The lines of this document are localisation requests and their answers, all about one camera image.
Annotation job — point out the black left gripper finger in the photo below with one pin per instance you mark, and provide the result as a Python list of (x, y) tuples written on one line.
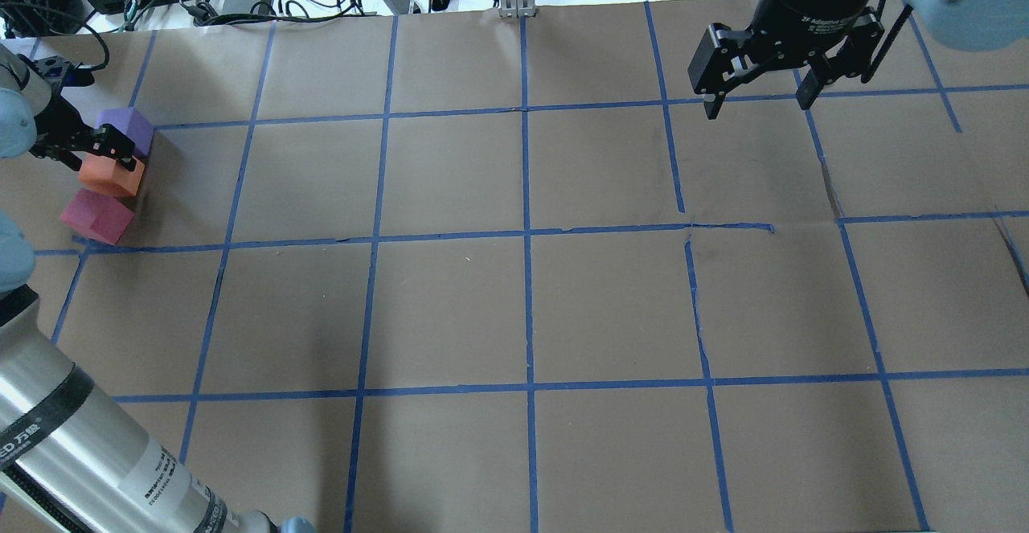
[(109, 142)]

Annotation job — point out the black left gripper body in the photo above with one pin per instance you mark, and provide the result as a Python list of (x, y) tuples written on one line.
[(55, 125)]

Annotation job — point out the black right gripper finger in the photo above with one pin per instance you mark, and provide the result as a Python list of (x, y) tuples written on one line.
[(852, 59), (726, 59)]

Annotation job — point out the orange foam block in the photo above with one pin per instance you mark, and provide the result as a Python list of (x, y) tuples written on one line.
[(107, 176)]

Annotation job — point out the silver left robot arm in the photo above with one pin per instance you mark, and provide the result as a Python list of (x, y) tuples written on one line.
[(70, 453)]

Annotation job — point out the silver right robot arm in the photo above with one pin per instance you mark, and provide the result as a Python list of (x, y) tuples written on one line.
[(964, 25)]

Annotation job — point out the purple foam block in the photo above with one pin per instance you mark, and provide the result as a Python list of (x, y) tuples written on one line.
[(133, 125)]

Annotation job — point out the pink foam block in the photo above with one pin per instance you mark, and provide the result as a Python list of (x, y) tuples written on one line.
[(97, 217)]

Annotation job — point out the brown paper table cover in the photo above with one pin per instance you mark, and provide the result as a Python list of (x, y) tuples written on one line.
[(458, 274)]

